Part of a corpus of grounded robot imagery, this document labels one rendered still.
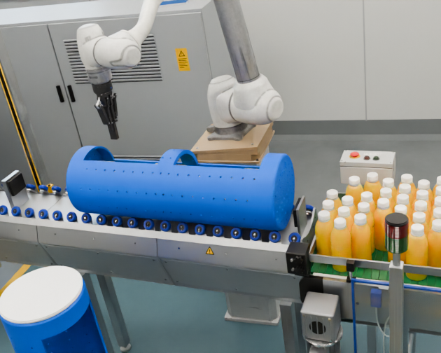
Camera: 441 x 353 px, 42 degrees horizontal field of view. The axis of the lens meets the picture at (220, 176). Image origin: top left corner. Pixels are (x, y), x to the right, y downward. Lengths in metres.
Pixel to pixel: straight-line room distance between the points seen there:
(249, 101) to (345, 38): 2.37
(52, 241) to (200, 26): 1.62
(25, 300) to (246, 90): 1.18
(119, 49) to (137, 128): 2.02
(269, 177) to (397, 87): 2.93
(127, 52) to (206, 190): 0.55
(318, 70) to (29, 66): 2.24
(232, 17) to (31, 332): 1.37
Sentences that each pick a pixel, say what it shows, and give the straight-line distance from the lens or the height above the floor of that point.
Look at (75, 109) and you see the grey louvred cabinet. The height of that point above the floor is 0.83.
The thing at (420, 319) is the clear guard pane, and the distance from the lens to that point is 1.99.
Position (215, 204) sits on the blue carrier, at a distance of 2.07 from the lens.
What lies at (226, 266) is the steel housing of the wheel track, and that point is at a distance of 2.23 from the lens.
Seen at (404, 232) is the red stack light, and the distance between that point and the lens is 1.65.
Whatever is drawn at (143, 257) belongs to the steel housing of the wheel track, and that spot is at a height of 0.82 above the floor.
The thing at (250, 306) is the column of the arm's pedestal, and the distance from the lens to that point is 3.12.
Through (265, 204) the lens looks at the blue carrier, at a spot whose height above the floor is 1.12.
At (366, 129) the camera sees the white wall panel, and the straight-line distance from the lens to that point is 4.95.
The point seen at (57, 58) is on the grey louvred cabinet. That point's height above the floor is 1.20.
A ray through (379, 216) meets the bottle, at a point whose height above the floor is 1.05.
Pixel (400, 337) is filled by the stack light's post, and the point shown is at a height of 0.83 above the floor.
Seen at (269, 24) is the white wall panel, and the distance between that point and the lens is 4.77.
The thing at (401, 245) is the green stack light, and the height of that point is 1.19.
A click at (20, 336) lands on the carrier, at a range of 1.97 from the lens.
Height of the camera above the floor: 2.17
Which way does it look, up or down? 28 degrees down
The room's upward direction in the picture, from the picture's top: 9 degrees counter-clockwise
